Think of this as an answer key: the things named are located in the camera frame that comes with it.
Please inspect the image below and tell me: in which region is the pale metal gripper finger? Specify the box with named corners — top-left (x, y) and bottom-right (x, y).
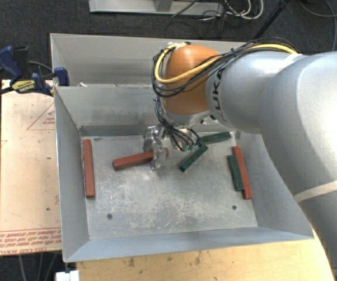
top-left (158, 147), bottom-right (170, 169)
top-left (149, 149), bottom-right (160, 171)

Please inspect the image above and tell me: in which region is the grey metal bin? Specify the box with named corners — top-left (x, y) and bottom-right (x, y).
top-left (50, 33), bottom-right (315, 263)

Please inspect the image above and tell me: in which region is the dark green flat block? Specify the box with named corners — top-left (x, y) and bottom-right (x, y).
top-left (178, 144), bottom-right (209, 173)
top-left (199, 131), bottom-right (232, 145)
top-left (227, 155), bottom-right (245, 192)

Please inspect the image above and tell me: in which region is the brown cardboard board, red print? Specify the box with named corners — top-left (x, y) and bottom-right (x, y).
top-left (0, 79), bottom-right (63, 256)

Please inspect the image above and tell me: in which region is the red-brown block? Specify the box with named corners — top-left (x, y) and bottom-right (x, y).
top-left (82, 139), bottom-right (96, 199)
top-left (232, 145), bottom-right (253, 200)
top-left (112, 148), bottom-right (170, 172)

